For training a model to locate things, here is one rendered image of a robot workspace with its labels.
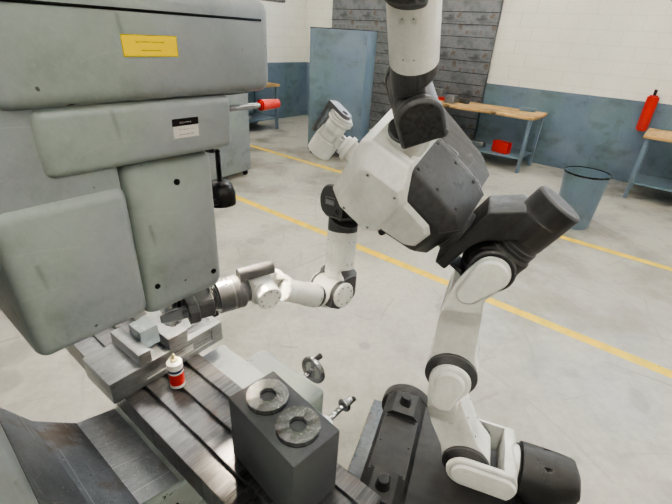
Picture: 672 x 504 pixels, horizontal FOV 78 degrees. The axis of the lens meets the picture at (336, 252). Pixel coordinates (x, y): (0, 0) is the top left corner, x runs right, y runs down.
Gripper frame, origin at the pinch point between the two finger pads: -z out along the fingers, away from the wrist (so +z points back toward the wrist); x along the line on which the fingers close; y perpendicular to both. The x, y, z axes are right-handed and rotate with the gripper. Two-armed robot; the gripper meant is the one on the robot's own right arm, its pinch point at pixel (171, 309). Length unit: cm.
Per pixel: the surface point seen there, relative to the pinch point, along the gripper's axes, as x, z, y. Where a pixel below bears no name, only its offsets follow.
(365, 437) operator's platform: 3, 64, 84
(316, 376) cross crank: -15, 50, 60
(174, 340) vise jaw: -10.8, 0.9, 18.0
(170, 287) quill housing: 10.9, -0.8, -12.8
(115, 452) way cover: 5.4, -18.9, 33.2
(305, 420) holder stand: 38.3, 16.1, 8.2
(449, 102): -440, 554, 40
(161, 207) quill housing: 10.7, 0.1, -30.2
